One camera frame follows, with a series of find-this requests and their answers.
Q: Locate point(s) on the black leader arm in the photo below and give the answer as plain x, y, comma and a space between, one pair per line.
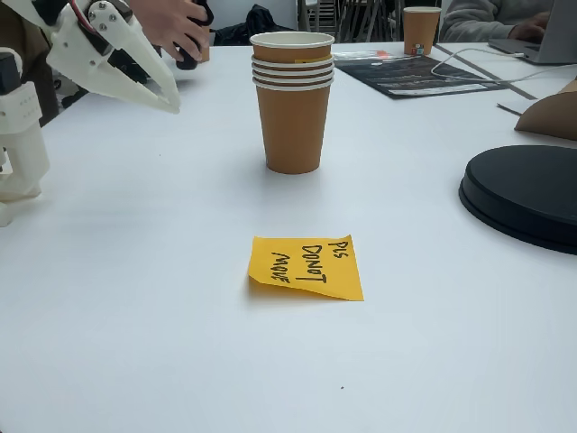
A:
187, 64

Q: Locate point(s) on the brown paper cup with note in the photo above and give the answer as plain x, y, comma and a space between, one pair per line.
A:
279, 53

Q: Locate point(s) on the brown paper cup with logo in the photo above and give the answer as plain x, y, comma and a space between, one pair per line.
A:
421, 27

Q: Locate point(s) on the person's hand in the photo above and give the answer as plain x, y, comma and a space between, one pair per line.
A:
529, 29
171, 22

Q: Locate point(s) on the black jacket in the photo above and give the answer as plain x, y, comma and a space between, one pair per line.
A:
257, 31

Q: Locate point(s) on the grey metal chair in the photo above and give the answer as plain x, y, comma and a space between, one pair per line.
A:
356, 20

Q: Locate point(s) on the clear plastic packet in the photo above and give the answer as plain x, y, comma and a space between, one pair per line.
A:
378, 54

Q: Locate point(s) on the yellow sticky note with writing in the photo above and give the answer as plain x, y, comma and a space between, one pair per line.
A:
306, 270

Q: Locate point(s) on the black printed brochure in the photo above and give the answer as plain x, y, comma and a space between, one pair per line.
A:
405, 74

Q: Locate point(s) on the white paper sheet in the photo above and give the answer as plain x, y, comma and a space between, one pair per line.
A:
507, 108

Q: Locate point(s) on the black round disc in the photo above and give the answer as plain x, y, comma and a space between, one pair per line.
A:
523, 194

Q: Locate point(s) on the brown cardboard piece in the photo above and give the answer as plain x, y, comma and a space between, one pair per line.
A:
550, 115

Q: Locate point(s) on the grey open laptop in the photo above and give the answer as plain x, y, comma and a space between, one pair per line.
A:
559, 40

